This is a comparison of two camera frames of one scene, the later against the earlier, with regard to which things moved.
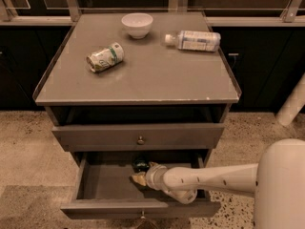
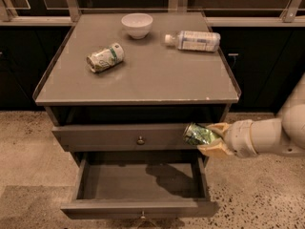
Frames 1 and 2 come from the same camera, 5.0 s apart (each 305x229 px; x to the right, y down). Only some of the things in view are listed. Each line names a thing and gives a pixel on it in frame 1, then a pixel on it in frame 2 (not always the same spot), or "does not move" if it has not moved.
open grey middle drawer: (103, 188) does not move
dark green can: (141, 165) -> (198, 135)
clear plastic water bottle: (194, 40) does not move
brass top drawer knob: (140, 141) does not move
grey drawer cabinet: (127, 90) does not move
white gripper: (152, 176) -> (240, 137)
